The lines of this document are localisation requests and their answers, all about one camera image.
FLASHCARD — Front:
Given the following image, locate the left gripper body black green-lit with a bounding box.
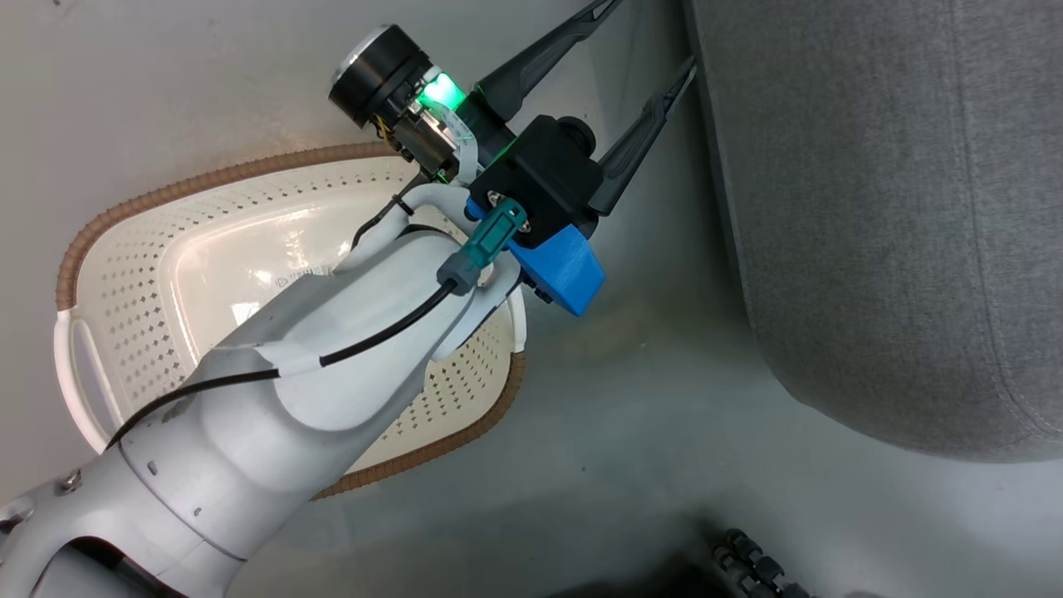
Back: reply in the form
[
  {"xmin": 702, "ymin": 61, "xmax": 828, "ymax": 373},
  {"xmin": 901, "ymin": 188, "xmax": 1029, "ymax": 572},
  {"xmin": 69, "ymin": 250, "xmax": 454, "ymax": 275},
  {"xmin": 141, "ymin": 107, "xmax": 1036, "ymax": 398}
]
[{"xmin": 327, "ymin": 24, "xmax": 517, "ymax": 181}]

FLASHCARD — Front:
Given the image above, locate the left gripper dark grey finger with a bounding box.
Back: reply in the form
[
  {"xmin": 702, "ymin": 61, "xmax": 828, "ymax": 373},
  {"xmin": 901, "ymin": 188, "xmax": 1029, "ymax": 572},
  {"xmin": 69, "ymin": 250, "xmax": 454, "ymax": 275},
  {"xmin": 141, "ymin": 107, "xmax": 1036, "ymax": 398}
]
[
  {"xmin": 476, "ymin": 0, "xmax": 625, "ymax": 123},
  {"xmin": 592, "ymin": 56, "xmax": 698, "ymax": 217}
]

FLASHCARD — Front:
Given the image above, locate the white perforated basket brown rim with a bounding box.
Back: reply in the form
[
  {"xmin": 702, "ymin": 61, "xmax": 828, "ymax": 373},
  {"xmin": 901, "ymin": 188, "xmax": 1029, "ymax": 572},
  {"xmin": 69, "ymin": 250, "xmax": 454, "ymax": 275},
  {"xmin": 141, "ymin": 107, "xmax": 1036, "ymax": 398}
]
[{"xmin": 54, "ymin": 141, "xmax": 529, "ymax": 502}]

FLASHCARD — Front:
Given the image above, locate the grey fabric cushion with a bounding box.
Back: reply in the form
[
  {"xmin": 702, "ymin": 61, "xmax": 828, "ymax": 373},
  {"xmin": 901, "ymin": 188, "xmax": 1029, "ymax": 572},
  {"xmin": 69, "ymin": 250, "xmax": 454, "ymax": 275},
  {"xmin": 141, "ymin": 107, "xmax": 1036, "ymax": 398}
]
[{"xmin": 683, "ymin": 0, "xmax": 1063, "ymax": 463}]

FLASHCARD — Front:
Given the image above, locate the white flat ribbon cable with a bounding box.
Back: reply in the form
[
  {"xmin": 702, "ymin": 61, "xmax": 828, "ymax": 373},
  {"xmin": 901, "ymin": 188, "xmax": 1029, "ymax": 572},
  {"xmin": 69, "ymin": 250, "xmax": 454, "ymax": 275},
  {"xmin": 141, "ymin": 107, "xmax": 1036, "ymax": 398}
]
[{"xmin": 443, "ymin": 106, "xmax": 481, "ymax": 182}]

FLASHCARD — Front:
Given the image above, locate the blue camera mount bracket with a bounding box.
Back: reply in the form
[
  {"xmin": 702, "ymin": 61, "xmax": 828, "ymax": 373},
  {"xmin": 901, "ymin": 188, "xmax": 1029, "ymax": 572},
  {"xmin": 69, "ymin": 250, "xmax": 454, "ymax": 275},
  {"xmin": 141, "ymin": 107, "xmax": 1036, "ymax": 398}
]
[{"xmin": 463, "ymin": 198, "xmax": 606, "ymax": 319}]

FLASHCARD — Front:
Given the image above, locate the teal grey cable connector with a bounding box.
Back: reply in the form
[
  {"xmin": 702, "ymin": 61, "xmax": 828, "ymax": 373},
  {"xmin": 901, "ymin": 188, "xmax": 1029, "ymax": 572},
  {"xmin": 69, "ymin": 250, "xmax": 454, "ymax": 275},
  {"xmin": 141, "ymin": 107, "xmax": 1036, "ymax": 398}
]
[{"xmin": 435, "ymin": 197, "xmax": 530, "ymax": 297}]

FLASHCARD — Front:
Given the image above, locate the black camera cable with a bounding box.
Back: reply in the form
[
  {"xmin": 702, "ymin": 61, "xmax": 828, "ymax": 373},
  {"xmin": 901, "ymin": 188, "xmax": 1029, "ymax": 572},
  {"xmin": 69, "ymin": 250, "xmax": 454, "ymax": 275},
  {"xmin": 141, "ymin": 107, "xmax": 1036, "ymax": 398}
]
[{"xmin": 103, "ymin": 279, "xmax": 459, "ymax": 453}]

